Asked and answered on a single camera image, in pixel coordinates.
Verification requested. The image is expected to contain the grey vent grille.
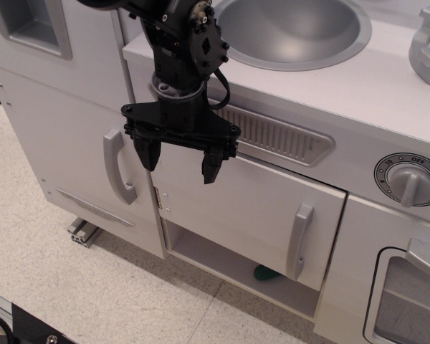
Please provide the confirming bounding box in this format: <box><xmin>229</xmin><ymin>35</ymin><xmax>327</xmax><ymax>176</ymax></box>
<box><xmin>216</xmin><ymin>105</ymin><xmax>335</xmax><ymax>166</ymax></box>

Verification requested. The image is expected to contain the grey fridge emblem badge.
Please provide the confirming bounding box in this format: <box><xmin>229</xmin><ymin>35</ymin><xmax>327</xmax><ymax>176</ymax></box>
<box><xmin>56</xmin><ymin>188</ymin><xmax>135</xmax><ymax>227</ymax></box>

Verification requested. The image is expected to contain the white oven door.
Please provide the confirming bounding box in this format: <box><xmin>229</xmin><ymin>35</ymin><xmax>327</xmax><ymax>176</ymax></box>
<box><xmin>363</xmin><ymin>247</ymin><xmax>430</xmax><ymax>343</ymax></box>

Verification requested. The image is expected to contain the white fridge door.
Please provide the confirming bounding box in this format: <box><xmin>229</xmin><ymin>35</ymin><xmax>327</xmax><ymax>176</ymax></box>
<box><xmin>0</xmin><ymin>68</ymin><xmax>166</xmax><ymax>258</ymax></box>

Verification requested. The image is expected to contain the silver sink bowl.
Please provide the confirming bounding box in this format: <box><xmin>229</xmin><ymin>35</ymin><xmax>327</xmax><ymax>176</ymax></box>
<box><xmin>215</xmin><ymin>0</ymin><xmax>372</xmax><ymax>72</ymax></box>

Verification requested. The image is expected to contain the aluminium extrusion rail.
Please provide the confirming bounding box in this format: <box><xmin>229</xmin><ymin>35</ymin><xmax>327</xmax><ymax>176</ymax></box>
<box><xmin>67</xmin><ymin>218</ymin><xmax>102</xmax><ymax>248</ymax></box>

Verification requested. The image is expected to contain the white toy kitchen unit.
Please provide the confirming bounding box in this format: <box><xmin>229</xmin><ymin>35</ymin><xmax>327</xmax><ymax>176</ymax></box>
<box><xmin>0</xmin><ymin>1</ymin><xmax>430</xmax><ymax>343</ymax></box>

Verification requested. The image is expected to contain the green toy vegetable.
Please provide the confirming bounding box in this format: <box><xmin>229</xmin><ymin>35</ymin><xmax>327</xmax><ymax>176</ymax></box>
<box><xmin>253</xmin><ymin>264</ymin><xmax>282</xmax><ymax>282</ymax></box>

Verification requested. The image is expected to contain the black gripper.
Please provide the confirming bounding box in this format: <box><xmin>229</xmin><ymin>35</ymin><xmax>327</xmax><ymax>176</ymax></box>
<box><xmin>121</xmin><ymin>95</ymin><xmax>241</xmax><ymax>184</ymax></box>

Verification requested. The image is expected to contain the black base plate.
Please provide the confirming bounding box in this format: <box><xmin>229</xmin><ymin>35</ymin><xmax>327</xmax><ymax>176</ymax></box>
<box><xmin>11</xmin><ymin>303</ymin><xmax>76</xmax><ymax>344</ymax></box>

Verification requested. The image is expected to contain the grey faucet stove fixture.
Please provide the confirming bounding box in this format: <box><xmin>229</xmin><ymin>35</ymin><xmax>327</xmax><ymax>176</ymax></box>
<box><xmin>408</xmin><ymin>3</ymin><xmax>430</xmax><ymax>95</ymax></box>

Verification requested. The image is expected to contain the grey fridge door handle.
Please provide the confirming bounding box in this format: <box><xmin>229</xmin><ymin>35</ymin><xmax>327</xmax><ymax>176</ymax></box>
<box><xmin>102</xmin><ymin>128</ymin><xmax>137</xmax><ymax>205</ymax></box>

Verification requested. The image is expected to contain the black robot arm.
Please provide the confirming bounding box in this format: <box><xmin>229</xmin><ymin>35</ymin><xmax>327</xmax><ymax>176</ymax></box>
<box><xmin>83</xmin><ymin>1</ymin><xmax>241</xmax><ymax>184</ymax></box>

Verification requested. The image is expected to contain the brass door hinge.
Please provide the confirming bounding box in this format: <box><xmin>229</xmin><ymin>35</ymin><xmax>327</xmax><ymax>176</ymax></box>
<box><xmin>154</xmin><ymin>187</ymin><xmax>163</xmax><ymax>210</ymax></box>

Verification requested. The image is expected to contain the white cabinet door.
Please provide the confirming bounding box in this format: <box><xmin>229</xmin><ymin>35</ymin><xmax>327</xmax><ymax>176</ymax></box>
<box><xmin>151</xmin><ymin>144</ymin><xmax>346</xmax><ymax>290</ymax></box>

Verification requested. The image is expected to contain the grey timer knob dial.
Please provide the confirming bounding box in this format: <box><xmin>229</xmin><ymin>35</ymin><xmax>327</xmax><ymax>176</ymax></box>
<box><xmin>374</xmin><ymin>153</ymin><xmax>430</xmax><ymax>208</ymax></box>

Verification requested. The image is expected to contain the grey recessed dispenser panel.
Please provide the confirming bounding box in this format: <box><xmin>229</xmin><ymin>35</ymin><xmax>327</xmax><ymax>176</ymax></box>
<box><xmin>0</xmin><ymin>0</ymin><xmax>72</xmax><ymax>60</ymax></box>

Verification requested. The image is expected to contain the grey cabinet door handle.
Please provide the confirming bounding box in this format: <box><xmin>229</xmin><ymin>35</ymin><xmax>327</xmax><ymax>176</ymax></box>
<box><xmin>285</xmin><ymin>203</ymin><xmax>314</xmax><ymax>281</ymax></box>

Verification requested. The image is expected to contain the grey oven door handle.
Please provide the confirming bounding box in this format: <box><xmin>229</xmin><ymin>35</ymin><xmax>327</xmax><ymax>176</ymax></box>
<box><xmin>405</xmin><ymin>238</ymin><xmax>430</xmax><ymax>276</ymax></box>

